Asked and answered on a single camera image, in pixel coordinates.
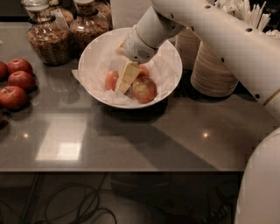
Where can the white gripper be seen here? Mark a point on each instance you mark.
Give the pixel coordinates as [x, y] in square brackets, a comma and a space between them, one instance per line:
[136, 47]

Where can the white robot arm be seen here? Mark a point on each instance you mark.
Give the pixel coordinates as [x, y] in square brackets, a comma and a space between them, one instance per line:
[253, 58]

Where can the back apple in bowl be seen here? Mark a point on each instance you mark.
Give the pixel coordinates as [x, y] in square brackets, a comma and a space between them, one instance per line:
[144, 71]

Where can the apple in bowl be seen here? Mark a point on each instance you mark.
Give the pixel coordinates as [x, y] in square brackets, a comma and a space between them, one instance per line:
[111, 80]
[144, 89]
[144, 71]

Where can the left apple in bowl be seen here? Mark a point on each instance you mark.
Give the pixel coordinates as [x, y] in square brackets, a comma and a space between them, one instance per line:
[111, 80]

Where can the front apple in bowl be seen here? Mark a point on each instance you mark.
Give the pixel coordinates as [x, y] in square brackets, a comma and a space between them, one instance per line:
[144, 89]

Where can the white bowl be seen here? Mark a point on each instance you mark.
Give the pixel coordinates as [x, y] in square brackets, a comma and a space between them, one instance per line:
[99, 55]

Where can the red apple middle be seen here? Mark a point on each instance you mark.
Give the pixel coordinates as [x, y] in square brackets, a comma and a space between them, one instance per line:
[23, 80]

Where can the red apple top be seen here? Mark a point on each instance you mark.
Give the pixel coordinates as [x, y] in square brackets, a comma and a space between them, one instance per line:
[19, 64]

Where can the red apple front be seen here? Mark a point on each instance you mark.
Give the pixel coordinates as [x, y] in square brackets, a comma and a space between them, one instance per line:
[13, 97]

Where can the red apple at left edge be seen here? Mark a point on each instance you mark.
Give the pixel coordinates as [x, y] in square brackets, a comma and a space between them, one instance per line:
[3, 71]

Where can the back glass jar right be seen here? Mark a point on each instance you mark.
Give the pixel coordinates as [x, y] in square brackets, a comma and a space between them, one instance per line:
[104, 8]

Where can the back stack of paper bowls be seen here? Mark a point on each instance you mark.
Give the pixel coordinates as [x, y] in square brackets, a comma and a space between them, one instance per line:
[187, 45]

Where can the glass jar with granola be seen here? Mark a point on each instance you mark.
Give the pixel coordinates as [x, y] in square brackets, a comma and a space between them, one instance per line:
[50, 41]

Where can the back glass jar left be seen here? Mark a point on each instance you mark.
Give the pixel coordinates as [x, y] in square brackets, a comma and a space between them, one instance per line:
[63, 15]

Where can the white plastic cutlery bundle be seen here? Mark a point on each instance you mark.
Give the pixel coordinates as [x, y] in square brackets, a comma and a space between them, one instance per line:
[256, 17]

